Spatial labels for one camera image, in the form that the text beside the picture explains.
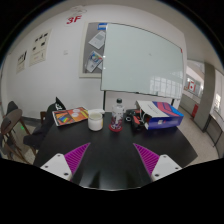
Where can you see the red round coaster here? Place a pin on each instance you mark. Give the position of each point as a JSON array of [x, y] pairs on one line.
[[115, 129]]

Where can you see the black bag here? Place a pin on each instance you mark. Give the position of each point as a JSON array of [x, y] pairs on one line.
[[36, 138]]

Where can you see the clear plastic water bottle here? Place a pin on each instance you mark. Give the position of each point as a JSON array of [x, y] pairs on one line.
[[117, 113]]

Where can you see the wall poster left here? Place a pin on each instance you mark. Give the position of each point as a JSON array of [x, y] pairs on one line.
[[21, 62]]

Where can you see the grey notice board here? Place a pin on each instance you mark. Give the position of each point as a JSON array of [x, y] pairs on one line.
[[92, 49]]

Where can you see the white cup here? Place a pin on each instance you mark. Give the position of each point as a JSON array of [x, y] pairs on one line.
[[95, 121]]

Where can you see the wall poster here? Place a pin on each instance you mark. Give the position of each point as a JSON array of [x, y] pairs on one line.
[[21, 62], [39, 48]]

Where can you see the blue and white box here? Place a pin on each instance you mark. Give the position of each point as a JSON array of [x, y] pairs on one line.
[[159, 115]]

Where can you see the brown wooden chair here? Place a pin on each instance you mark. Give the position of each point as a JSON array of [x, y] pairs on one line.
[[12, 117]]

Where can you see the white whiteboard on stand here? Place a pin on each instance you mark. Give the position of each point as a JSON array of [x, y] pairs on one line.
[[139, 61]]

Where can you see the wall poster right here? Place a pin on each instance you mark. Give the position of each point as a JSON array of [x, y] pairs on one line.
[[39, 48]]

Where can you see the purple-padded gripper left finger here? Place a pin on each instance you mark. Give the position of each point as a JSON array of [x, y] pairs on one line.
[[65, 166]]

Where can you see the black round table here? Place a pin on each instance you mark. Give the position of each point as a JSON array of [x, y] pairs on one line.
[[111, 161]]

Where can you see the black red tool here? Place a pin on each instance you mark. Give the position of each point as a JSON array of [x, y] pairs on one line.
[[133, 116]]

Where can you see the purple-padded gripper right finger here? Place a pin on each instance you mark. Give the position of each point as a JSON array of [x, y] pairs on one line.
[[157, 166]]

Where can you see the colourful booklet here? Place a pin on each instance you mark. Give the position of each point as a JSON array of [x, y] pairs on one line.
[[65, 117]]

